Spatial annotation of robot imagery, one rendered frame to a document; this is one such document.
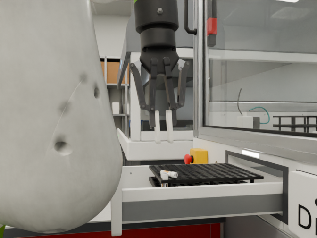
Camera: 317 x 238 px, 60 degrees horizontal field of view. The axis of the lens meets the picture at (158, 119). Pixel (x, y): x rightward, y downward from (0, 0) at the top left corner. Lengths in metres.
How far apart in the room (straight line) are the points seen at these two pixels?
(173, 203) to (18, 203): 0.34
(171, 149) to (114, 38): 3.74
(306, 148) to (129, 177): 0.44
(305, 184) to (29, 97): 0.44
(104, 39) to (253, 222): 4.54
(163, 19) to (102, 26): 4.53
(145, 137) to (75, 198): 1.21
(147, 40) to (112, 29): 4.49
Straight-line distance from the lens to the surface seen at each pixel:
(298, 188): 0.55
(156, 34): 0.57
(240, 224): 0.81
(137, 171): 0.76
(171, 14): 0.59
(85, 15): 0.25
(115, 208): 0.50
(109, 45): 4.99
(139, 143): 1.44
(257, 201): 0.60
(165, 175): 0.56
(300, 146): 0.56
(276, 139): 0.62
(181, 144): 1.48
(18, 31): 0.23
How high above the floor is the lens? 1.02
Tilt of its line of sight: level
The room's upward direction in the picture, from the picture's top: straight up
